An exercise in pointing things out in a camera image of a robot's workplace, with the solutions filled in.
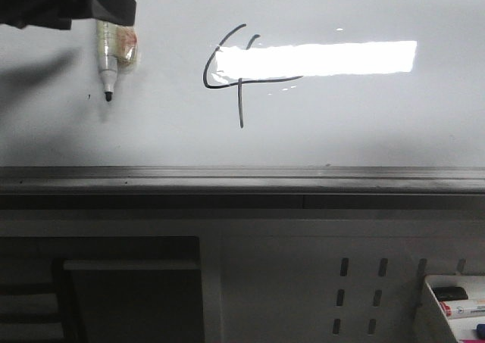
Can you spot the red-capped white marker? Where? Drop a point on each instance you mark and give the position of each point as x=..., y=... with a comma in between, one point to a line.
x=462, y=308

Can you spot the dark cabinet with shelf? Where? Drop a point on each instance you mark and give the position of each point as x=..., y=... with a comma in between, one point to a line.
x=142, y=289

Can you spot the blue marker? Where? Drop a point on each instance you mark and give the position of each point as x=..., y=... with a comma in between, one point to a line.
x=480, y=330

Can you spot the white black-tip whiteboard marker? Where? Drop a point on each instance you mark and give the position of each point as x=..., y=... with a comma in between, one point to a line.
x=117, y=49

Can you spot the white marker holder box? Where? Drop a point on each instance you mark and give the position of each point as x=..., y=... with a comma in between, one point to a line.
x=430, y=323

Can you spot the black marker cap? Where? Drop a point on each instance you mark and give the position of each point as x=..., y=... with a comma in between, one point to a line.
x=450, y=293

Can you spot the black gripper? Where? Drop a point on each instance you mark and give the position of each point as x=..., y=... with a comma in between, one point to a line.
x=58, y=14

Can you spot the grey aluminium whiteboard tray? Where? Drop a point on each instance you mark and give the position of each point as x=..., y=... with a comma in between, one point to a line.
x=413, y=188

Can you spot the white whiteboard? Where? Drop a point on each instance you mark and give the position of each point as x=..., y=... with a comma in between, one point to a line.
x=255, y=83

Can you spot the white perforated metal panel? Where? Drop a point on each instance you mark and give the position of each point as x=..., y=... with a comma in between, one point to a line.
x=295, y=275

